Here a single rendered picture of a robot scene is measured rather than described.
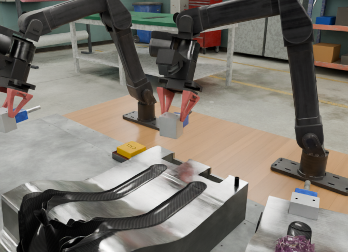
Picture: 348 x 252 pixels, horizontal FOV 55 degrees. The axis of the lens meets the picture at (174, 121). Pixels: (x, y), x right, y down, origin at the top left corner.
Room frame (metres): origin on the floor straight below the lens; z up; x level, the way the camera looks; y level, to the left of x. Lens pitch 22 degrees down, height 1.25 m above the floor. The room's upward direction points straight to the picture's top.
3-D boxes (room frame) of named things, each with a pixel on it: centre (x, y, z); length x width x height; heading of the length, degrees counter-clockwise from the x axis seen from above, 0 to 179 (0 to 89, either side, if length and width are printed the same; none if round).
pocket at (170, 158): (0.68, 0.00, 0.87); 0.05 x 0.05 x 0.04; 48
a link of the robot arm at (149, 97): (1.13, 0.11, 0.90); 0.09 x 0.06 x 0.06; 36
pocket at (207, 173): (0.60, -0.08, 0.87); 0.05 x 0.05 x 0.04; 48
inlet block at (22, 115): (0.87, 0.43, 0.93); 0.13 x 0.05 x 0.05; 148
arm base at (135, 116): (1.14, 0.10, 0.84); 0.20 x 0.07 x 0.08; 50
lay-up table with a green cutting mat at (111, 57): (4.86, 0.41, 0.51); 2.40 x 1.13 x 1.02; 48
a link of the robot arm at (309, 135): (0.75, -0.35, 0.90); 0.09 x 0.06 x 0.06; 160
